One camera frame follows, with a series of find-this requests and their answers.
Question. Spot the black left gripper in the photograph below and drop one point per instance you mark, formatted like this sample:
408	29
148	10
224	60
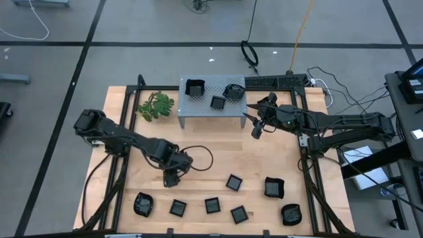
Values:
172	178

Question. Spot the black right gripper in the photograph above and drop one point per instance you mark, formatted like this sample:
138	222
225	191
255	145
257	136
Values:
272	115

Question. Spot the leaf shaped black plate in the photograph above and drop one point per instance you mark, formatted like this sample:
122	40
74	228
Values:
143	205
291	215
234	92

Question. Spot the small square black plate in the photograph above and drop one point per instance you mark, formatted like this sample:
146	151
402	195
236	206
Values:
212	205
234	182
217	102
178	208
239	215

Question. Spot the wavy square black plate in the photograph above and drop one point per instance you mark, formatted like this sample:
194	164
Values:
274	188
195	88

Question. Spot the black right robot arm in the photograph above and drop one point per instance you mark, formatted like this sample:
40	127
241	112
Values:
347	122

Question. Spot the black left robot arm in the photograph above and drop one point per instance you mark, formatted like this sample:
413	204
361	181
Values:
132	139

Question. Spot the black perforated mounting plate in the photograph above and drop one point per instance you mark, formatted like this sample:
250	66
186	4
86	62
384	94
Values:
281	81

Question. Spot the black table clamp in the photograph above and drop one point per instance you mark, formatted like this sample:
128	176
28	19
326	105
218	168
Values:
170	231
266	232

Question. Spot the grey perforated metal shelf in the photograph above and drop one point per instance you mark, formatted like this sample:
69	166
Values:
198	109

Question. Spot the green leafy plant sprig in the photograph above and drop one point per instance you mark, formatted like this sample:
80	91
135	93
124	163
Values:
158	105

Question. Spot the white box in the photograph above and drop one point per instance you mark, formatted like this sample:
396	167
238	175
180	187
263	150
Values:
371	180

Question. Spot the black desk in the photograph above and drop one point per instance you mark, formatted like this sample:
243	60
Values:
406	122

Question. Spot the black device with labels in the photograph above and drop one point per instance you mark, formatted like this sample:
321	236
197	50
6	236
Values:
409	89

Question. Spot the black caster wheel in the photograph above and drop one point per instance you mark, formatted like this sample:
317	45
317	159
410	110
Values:
395	224

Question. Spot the black wheeled object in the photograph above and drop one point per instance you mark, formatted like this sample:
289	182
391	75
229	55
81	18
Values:
4	110

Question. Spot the grey metal foot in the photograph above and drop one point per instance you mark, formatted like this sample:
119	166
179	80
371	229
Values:
15	79

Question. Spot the grey cart base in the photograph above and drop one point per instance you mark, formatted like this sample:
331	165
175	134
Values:
41	3

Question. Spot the black metal rail frame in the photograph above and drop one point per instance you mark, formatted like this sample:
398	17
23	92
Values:
158	88

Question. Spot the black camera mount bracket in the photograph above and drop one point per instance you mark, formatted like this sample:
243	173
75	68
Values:
141	81

